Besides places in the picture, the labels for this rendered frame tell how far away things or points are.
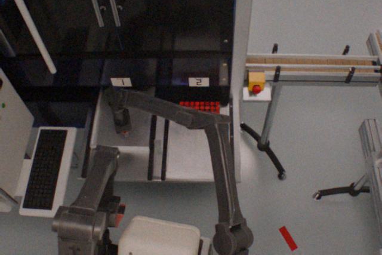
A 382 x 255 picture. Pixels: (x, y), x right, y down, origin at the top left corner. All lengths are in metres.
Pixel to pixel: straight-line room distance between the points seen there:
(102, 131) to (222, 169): 0.79
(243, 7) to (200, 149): 0.65
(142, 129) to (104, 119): 0.19
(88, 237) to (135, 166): 0.88
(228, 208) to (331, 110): 1.93
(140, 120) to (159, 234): 0.82
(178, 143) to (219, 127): 0.58
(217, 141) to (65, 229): 0.53
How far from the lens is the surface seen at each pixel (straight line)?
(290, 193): 2.65
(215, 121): 1.18
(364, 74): 2.03
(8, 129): 1.84
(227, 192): 1.19
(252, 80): 1.76
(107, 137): 1.82
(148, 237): 1.10
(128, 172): 1.73
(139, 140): 1.78
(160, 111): 1.37
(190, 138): 1.77
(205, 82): 1.75
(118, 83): 1.80
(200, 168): 1.70
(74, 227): 0.90
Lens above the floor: 2.44
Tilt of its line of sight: 58 degrees down
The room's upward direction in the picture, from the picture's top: 4 degrees counter-clockwise
